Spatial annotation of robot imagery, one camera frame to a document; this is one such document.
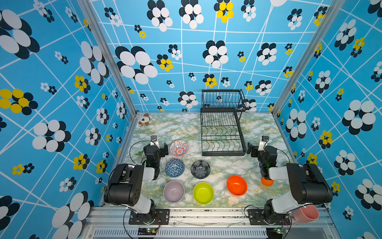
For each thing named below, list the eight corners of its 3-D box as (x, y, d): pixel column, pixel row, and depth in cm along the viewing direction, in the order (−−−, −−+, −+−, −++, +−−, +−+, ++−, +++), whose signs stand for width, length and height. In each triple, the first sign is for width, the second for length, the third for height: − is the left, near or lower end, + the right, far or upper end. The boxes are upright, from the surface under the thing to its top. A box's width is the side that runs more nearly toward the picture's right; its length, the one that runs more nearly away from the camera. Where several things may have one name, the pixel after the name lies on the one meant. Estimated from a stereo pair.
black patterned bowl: (190, 179, 88) (190, 176, 84) (191, 163, 94) (190, 160, 90) (210, 179, 88) (210, 176, 84) (209, 163, 94) (209, 160, 90)
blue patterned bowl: (165, 177, 89) (164, 174, 85) (167, 161, 95) (166, 158, 92) (184, 177, 89) (183, 174, 85) (185, 161, 95) (184, 158, 91)
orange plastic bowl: (228, 196, 82) (229, 194, 78) (225, 178, 88) (227, 175, 84) (246, 196, 82) (249, 194, 78) (242, 178, 88) (245, 175, 84)
